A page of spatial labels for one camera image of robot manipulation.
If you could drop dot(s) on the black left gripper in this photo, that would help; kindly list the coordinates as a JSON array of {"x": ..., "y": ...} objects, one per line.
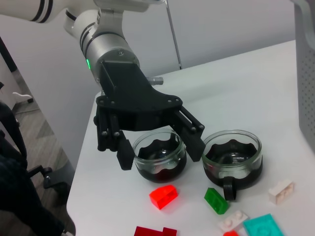
[{"x": 133, "y": 98}]

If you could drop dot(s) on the glass teacup with black holder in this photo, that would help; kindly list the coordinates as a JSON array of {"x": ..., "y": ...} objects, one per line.
[
  {"x": 160, "y": 163},
  {"x": 233, "y": 157}
]

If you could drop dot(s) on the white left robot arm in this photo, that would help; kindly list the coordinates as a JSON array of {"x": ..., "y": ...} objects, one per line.
[{"x": 108, "y": 46}]

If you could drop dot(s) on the grey perforated storage basket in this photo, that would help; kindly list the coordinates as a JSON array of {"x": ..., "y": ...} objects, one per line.
[{"x": 307, "y": 73}]

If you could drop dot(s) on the orange-red slope toy brick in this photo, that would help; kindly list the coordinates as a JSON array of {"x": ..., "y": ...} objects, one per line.
[{"x": 163, "y": 196}]

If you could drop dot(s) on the green translucent toy brick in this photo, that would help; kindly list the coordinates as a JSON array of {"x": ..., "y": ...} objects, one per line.
[{"x": 216, "y": 201}]

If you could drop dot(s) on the dark red long toy brick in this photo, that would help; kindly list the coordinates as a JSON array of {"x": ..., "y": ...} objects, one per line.
[{"x": 147, "y": 231}]

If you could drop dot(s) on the white flat toy plate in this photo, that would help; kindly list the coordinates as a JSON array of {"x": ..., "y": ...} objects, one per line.
[{"x": 232, "y": 220}]

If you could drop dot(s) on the small orange-red toy brick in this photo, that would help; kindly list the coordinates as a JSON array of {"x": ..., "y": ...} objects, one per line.
[{"x": 230, "y": 233}]

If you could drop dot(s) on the grey metal pole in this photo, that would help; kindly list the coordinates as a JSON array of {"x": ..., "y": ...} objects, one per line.
[{"x": 173, "y": 32}]

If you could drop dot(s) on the cyan square toy plate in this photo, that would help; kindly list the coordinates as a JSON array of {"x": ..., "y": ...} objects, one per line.
[{"x": 262, "y": 226}]

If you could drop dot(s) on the white toy brick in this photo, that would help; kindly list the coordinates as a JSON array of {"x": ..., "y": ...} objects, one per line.
[{"x": 281, "y": 193}]

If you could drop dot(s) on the white office chair base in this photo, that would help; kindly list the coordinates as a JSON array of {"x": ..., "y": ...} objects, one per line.
[{"x": 22, "y": 96}]

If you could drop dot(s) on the black office chair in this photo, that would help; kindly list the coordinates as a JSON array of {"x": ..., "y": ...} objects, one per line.
[{"x": 14, "y": 184}]

